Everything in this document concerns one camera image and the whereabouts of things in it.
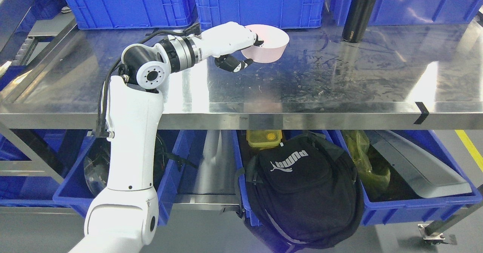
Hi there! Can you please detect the blue bin lower left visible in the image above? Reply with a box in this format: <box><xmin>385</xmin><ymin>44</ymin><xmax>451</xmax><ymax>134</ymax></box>
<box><xmin>53</xmin><ymin>130</ymin><xmax>195</xmax><ymax>227</ymax></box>

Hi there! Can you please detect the blue crate top middle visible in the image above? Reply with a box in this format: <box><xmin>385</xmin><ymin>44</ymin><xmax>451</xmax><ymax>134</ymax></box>
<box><xmin>195</xmin><ymin>0</ymin><xmax>325</xmax><ymax>30</ymax></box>

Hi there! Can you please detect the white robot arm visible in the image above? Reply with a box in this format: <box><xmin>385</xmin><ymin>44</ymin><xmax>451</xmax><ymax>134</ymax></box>
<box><xmin>70</xmin><ymin>32</ymin><xmax>200</xmax><ymax>253</ymax></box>

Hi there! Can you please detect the pink ikea bowl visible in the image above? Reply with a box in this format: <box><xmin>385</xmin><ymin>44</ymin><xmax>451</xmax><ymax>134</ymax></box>
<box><xmin>241</xmin><ymin>24</ymin><xmax>290</xmax><ymax>63</ymax></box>

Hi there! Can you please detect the blue bin lower right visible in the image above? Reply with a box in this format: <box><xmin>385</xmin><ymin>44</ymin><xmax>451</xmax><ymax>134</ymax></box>
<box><xmin>231</xmin><ymin>130</ymin><xmax>482</xmax><ymax>227</ymax></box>

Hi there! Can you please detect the steel table frame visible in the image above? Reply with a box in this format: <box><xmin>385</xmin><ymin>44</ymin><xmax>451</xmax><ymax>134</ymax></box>
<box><xmin>1</xmin><ymin>21</ymin><xmax>482</xmax><ymax>130</ymax></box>

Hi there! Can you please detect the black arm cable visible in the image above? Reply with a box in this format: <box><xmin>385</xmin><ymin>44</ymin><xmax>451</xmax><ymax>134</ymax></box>
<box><xmin>96</xmin><ymin>23</ymin><xmax>202</xmax><ymax>137</ymax></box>

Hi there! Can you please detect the blue bin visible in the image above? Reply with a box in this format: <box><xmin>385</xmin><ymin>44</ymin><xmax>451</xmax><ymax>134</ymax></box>
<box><xmin>231</xmin><ymin>130</ymin><xmax>482</xmax><ymax>227</ymax></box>
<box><xmin>53</xmin><ymin>130</ymin><xmax>195</xmax><ymax>227</ymax></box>

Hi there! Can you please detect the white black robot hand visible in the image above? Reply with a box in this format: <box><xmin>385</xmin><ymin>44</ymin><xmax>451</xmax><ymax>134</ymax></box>
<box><xmin>192</xmin><ymin>21</ymin><xmax>264</xmax><ymax>73</ymax></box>

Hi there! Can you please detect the blue crate top right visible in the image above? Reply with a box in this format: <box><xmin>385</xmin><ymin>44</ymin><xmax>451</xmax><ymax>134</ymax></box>
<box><xmin>331</xmin><ymin>0</ymin><xmax>483</xmax><ymax>27</ymax></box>

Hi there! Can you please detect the blue crate top left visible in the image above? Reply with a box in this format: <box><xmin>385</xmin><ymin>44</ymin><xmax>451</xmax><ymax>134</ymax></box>
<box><xmin>66</xmin><ymin>0</ymin><xmax>195</xmax><ymax>30</ymax></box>

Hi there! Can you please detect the blue crate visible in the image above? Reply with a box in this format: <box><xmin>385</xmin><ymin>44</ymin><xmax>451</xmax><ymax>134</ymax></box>
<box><xmin>331</xmin><ymin>0</ymin><xmax>483</xmax><ymax>27</ymax></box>
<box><xmin>195</xmin><ymin>0</ymin><xmax>325</xmax><ymax>30</ymax></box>
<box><xmin>66</xmin><ymin>0</ymin><xmax>195</xmax><ymax>30</ymax></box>

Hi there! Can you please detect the grey flat panel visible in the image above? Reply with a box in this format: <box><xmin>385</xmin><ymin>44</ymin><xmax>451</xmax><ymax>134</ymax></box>
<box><xmin>365</xmin><ymin>130</ymin><xmax>472</xmax><ymax>198</ymax></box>

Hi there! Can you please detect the black tape strip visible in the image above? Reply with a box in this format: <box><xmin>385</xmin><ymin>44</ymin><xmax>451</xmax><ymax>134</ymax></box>
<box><xmin>413</xmin><ymin>101</ymin><xmax>429</xmax><ymax>125</ymax></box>

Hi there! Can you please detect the yellow-green plastic bag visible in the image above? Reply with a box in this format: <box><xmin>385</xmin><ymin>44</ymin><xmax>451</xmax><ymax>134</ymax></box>
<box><xmin>341</xmin><ymin>130</ymin><xmax>391</xmax><ymax>199</ymax></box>

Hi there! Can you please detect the black helmet with visor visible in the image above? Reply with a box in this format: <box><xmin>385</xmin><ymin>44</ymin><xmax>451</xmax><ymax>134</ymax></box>
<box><xmin>83</xmin><ymin>135</ymin><xmax>168</xmax><ymax>196</ymax></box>

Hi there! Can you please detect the black thermos bottle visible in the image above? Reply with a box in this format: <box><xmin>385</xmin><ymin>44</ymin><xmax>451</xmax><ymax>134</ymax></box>
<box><xmin>342</xmin><ymin>0</ymin><xmax>376</xmax><ymax>43</ymax></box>

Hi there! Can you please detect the yellow lidded food container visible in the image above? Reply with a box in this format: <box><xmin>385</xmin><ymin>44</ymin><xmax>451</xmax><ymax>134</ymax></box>
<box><xmin>246</xmin><ymin>130</ymin><xmax>283</xmax><ymax>149</ymax></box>

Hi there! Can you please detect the black puma backpack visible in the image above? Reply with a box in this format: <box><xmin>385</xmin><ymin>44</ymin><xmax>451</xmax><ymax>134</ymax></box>
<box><xmin>234</xmin><ymin>131</ymin><xmax>364</xmax><ymax>253</ymax></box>

